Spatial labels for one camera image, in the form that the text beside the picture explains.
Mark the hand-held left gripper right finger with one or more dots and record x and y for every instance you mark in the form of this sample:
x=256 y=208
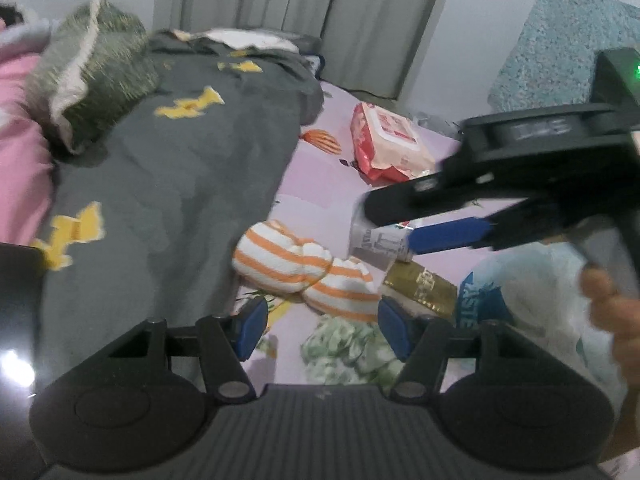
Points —
x=395 y=332

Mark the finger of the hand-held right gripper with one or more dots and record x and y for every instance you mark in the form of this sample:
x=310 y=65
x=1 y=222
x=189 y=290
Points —
x=425 y=200
x=450 y=236

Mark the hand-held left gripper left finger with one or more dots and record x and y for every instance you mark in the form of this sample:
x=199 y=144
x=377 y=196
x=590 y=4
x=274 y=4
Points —
x=250 y=327

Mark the orange white striped sock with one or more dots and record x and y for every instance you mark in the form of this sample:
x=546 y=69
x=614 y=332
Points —
x=285 y=260

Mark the person's right forearm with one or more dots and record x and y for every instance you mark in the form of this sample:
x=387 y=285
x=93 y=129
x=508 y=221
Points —
x=627 y=430

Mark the person's right hand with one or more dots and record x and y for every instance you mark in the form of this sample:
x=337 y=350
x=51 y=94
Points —
x=602 y=300

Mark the green white patterned cloth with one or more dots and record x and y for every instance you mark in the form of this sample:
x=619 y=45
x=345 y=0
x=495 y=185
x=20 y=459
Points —
x=350 y=350

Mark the pink wet wipes pack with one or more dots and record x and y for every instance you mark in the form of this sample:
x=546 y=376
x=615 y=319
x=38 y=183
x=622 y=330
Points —
x=390 y=140

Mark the white plastic bag blue print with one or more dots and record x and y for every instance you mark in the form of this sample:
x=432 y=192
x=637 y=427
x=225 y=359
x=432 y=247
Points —
x=540 y=285

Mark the pink bed sheet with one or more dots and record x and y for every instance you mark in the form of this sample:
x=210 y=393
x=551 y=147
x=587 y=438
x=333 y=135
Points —
x=320 y=195

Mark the dark grey blanket yellow print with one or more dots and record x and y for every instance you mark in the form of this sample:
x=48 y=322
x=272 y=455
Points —
x=175 y=170

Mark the black glossy panel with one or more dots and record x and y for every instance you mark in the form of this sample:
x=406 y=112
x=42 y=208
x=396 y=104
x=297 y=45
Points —
x=20 y=310

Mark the pink blanket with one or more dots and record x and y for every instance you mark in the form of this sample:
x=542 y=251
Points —
x=20 y=150

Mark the olive green pillow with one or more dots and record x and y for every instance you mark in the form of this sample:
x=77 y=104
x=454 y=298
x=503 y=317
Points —
x=90 y=75

